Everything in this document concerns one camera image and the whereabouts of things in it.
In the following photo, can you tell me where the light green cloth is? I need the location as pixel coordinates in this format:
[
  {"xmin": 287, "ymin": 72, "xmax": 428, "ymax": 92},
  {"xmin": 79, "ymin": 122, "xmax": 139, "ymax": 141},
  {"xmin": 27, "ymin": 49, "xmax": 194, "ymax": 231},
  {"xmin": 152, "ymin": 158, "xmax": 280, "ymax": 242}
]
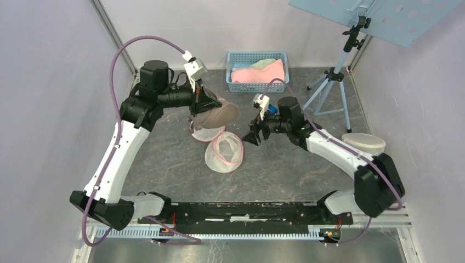
[{"xmin": 249, "ymin": 59, "xmax": 276, "ymax": 70}]

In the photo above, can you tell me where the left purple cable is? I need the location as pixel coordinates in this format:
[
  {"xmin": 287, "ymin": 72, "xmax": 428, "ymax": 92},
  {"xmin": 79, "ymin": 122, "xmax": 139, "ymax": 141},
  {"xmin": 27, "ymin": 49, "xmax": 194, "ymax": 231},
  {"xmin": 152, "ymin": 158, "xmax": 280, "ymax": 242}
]
[{"xmin": 81, "ymin": 35, "xmax": 203, "ymax": 248}]

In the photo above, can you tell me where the blue toy car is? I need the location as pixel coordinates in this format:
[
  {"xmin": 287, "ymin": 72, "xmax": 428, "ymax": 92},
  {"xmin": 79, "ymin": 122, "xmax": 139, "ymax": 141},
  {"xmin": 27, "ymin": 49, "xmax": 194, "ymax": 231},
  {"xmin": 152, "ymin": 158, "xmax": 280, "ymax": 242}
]
[{"xmin": 268, "ymin": 104, "xmax": 279, "ymax": 116}]

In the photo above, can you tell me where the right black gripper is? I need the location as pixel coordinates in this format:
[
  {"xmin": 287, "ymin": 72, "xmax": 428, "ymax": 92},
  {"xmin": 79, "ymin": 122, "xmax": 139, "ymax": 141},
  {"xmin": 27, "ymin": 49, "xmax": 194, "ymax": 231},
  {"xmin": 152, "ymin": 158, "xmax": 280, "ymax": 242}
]
[{"xmin": 241, "ymin": 107, "xmax": 290, "ymax": 147}]

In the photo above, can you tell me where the white round tub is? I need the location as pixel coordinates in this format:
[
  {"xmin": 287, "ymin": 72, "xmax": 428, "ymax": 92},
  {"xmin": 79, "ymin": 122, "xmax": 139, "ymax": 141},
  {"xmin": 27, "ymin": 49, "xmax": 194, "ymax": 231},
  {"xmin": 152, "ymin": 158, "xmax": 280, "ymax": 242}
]
[{"xmin": 342, "ymin": 133, "xmax": 387, "ymax": 156}]

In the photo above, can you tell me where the light blue perforated board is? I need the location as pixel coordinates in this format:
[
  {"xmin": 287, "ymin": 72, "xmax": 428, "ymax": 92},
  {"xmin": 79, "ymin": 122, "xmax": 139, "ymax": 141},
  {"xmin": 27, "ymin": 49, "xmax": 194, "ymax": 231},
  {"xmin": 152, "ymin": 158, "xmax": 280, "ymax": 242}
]
[{"xmin": 288, "ymin": 0, "xmax": 462, "ymax": 47}]

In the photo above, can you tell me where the pink cloth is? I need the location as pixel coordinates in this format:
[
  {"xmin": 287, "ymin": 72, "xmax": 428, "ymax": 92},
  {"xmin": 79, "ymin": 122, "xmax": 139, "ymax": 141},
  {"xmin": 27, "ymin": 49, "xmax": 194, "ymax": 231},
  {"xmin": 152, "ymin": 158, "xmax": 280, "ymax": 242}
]
[{"xmin": 230, "ymin": 59, "xmax": 286, "ymax": 83}]

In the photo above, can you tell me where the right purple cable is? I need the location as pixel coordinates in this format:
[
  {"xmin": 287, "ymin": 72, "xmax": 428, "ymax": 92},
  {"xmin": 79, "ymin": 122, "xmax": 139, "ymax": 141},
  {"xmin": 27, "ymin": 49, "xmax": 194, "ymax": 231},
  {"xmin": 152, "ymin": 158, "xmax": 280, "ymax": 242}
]
[{"xmin": 258, "ymin": 78, "xmax": 404, "ymax": 247}]

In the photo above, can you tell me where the purple cable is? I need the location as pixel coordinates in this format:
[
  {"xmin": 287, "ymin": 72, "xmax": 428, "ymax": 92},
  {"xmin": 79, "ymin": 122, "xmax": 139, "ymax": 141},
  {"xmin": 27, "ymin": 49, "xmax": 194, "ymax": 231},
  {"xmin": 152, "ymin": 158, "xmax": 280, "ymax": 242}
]
[
  {"xmin": 81, "ymin": 35, "xmax": 203, "ymax": 248},
  {"xmin": 258, "ymin": 78, "xmax": 404, "ymax": 247}
]

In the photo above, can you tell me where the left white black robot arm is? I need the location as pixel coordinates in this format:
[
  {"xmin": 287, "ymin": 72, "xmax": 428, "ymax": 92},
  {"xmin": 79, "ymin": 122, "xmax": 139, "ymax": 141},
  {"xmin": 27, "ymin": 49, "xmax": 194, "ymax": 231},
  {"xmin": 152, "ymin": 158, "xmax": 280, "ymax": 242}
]
[{"xmin": 70, "ymin": 58, "xmax": 222, "ymax": 230}]

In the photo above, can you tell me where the light blue cable rail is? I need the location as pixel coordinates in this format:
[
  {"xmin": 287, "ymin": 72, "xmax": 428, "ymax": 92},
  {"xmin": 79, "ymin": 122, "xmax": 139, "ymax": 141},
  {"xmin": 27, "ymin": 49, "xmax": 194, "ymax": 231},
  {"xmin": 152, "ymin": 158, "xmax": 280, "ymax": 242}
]
[{"xmin": 107, "ymin": 226, "xmax": 324, "ymax": 241}]

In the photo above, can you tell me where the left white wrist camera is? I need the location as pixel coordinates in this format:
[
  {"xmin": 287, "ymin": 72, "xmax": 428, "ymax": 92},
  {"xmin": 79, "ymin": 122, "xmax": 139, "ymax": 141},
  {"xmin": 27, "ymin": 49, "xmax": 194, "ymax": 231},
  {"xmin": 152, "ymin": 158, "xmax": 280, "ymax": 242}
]
[{"xmin": 182, "ymin": 50, "xmax": 207, "ymax": 91}]

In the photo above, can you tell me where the blue tripod stand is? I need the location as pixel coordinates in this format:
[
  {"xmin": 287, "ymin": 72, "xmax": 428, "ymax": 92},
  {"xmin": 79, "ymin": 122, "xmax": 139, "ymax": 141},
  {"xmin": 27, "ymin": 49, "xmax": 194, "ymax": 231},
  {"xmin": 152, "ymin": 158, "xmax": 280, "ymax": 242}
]
[{"xmin": 303, "ymin": 16, "xmax": 371, "ymax": 133}]

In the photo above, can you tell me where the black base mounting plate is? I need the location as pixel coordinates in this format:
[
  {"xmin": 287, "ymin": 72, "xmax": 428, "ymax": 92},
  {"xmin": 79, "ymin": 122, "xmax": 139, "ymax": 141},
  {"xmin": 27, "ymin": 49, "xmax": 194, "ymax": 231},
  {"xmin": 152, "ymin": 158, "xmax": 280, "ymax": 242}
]
[{"xmin": 155, "ymin": 202, "xmax": 354, "ymax": 235}]

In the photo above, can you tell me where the white mesh laundry bag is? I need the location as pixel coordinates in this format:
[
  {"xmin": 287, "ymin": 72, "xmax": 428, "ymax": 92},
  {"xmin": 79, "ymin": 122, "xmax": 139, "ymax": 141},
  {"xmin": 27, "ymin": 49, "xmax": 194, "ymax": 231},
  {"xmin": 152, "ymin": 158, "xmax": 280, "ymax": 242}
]
[{"xmin": 191, "ymin": 126, "xmax": 244, "ymax": 174}]

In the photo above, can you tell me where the beige padded bra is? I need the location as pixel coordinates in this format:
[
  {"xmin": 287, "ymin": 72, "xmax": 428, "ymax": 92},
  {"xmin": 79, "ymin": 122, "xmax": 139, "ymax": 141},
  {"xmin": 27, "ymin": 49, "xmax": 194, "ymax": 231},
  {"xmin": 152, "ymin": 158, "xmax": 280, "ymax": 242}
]
[{"xmin": 189, "ymin": 98, "xmax": 239, "ymax": 133}]

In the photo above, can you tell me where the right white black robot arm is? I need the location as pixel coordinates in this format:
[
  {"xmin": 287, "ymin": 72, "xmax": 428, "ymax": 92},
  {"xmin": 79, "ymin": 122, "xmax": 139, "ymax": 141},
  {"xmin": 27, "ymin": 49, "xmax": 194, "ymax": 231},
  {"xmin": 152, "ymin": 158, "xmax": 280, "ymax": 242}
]
[{"xmin": 242, "ymin": 94, "xmax": 405, "ymax": 224}]

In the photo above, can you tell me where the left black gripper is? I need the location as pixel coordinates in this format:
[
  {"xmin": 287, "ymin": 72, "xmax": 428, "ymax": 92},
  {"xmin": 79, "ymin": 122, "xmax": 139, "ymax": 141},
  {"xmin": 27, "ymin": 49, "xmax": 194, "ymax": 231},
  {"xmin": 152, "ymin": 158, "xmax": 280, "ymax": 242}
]
[{"xmin": 158, "ymin": 76, "xmax": 222, "ymax": 118}]

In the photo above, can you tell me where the blue plastic basket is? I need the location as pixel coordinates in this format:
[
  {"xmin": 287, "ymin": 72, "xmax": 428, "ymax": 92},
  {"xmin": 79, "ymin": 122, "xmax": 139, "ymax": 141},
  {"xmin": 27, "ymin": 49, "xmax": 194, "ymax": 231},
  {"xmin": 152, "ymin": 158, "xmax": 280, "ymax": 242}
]
[{"xmin": 226, "ymin": 51, "xmax": 290, "ymax": 93}]

